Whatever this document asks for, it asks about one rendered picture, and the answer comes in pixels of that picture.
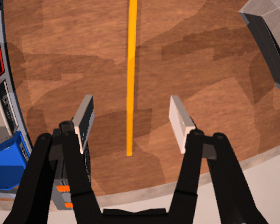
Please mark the orange long bar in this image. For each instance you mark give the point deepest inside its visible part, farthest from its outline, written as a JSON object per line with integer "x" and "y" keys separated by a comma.
{"x": 130, "y": 75}

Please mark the blue open bin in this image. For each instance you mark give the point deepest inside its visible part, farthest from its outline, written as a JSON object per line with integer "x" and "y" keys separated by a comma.
{"x": 12, "y": 161}

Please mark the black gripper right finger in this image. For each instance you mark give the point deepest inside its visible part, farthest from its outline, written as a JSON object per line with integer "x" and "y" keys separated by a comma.
{"x": 234, "y": 199}

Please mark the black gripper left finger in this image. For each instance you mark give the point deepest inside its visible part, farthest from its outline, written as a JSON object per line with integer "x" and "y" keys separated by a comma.
{"x": 32, "y": 200}

